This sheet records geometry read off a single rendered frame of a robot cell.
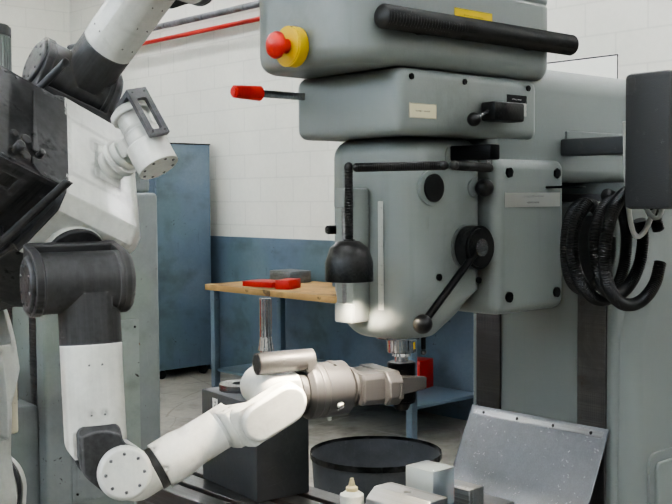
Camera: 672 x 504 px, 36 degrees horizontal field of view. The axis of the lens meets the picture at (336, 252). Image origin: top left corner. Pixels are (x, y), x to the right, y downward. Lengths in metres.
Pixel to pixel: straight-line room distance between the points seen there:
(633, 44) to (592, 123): 4.53
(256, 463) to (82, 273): 0.64
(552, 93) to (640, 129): 0.23
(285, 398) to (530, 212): 0.53
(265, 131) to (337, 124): 7.14
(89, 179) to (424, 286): 0.54
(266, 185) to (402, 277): 7.17
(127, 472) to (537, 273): 0.75
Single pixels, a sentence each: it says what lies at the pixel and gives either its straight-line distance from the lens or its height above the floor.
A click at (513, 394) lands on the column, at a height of 1.15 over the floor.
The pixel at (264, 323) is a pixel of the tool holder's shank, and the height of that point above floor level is 1.29.
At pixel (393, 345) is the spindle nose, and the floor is 1.29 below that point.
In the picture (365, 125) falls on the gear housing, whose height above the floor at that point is 1.65.
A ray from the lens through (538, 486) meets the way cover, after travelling 2.00.
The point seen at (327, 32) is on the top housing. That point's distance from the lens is 1.54.
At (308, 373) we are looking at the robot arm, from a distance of 1.64.
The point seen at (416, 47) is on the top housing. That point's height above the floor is 1.76.
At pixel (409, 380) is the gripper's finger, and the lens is 1.72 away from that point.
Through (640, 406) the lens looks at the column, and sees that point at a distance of 1.98.
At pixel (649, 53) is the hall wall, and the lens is 6.41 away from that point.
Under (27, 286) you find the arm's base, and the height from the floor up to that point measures 1.41.
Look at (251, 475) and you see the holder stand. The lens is 2.05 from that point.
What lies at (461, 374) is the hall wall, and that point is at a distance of 7.29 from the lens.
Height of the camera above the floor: 1.54
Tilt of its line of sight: 3 degrees down
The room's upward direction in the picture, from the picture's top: straight up
